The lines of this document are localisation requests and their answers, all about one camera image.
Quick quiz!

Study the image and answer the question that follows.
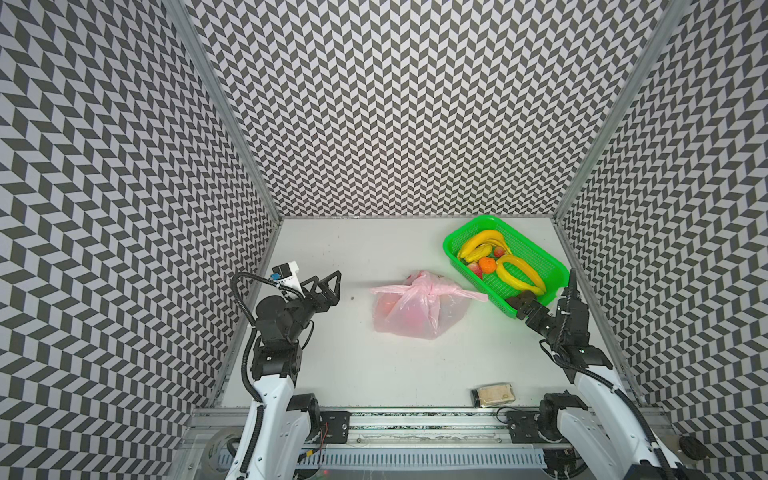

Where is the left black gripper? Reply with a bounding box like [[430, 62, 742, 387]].
[[284, 270, 340, 344]]

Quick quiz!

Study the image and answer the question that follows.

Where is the orange fake tangerine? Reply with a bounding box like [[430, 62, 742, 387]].
[[478, 257, 497, 274]]

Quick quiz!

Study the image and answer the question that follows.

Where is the pink printed plastic bag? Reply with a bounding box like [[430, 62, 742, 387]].
[[370, 270, 488, 340]]

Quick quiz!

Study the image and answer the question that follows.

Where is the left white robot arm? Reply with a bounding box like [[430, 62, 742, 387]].
[[226, 262, 342, 479]]

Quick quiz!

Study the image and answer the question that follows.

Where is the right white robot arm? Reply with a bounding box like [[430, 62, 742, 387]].
[[507, 277, 706, 479]]

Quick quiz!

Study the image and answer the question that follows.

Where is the yellow fake banana bunch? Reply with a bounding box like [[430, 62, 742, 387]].
[[457, 230, 509, 263]]

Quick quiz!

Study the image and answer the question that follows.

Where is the green plastic basket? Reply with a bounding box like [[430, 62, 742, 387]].
[[442, 215, 570, 318]]

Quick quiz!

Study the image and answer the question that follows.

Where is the tan sponge in wrapper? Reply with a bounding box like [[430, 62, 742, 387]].
[[471, 383, 516, 408]]

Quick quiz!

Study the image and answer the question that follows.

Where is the black round knob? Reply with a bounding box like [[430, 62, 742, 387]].
[[678, 435, 710, 462]]

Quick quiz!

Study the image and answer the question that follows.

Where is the clear tape roll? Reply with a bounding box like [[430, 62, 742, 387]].
[[197, 428, 242, 480]]

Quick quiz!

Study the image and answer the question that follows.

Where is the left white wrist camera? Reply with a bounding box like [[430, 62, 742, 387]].
[[270, 261, 303, 296]]

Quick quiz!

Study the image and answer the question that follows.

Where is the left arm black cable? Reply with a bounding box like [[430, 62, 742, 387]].
[[230, 271, 301, 328]]

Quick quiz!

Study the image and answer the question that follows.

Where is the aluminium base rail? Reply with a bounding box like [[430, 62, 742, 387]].
[[173, 405, 679, 480]]

